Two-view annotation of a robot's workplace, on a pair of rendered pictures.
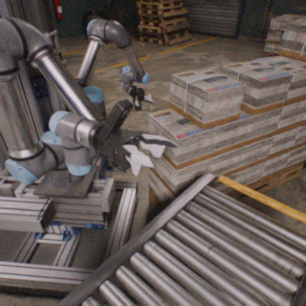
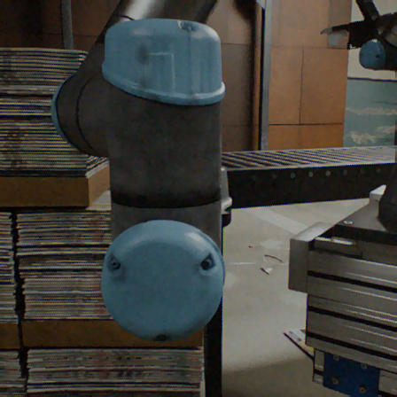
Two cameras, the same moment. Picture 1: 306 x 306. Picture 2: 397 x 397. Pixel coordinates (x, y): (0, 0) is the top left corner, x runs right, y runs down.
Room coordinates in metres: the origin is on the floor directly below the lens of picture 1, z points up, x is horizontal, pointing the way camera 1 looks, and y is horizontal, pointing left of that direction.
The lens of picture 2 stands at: (2.13, 0.36, 0.98)
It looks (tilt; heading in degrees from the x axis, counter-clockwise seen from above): 11 degrees down; 209
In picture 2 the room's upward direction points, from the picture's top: straight up
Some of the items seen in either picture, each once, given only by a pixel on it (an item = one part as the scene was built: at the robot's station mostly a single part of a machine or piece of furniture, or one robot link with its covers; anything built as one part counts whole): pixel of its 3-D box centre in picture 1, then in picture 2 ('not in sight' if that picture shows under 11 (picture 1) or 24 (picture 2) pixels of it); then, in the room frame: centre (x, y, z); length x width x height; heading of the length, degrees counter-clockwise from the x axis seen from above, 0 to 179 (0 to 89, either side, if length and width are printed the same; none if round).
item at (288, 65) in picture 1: (280, 79); not in sight; (1.85, -0.93, 0.95); 0.38 x 0.29 x 0.23; 29
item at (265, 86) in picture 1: (251, 86); not in sight; (1.71, -0.68, 0.95); 0.38 x 0.29 x 0.23; 28
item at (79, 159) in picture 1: (82, 153); not in sight; (0.65, 0.22, 1.12); 0.11 x 0.08 x 0.11; 149
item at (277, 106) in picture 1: (248, 98); not in sight; (1.71, -0.68, 0.86); 0.38 x 0.29 x 0.04; 28
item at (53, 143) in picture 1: (58, 147); not in sight; (0.88, 0.40, 0.98); 0.13 x 0.12 x 0.14; 149
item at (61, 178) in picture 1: (65, 168); not in sight; (0.88, 0.39, 0.87); 0.15 x 0.15 x 0.10
